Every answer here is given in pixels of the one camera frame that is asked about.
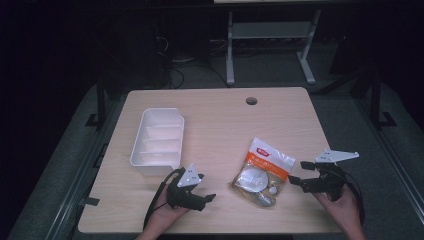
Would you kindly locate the dark computer case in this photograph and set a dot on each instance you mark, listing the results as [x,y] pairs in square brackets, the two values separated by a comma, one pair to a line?
[133,50]

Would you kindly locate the person's right hand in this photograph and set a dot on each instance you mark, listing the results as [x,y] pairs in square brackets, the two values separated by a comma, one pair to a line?
[345,210]

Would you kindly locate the person's left hand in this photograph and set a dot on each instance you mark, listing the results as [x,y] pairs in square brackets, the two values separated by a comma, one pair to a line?
[165,215]

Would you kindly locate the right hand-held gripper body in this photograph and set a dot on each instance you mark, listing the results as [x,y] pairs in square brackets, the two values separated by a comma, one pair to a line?
[330,181]

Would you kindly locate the white metal table frame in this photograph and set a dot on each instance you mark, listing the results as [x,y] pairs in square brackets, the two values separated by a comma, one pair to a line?
[270,30]

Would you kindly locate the black metal stand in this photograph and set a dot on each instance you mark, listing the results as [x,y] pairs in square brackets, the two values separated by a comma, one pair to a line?
[376,100]
[100,100]

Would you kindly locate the white divided plastic bin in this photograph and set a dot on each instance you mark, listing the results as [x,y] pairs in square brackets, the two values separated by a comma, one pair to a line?
[158,141]

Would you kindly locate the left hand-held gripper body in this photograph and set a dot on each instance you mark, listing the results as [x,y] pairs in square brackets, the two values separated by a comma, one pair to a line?
[181,196]

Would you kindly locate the orange and white snack bag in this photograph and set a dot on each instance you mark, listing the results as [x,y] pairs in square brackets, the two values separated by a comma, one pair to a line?
[263,173]

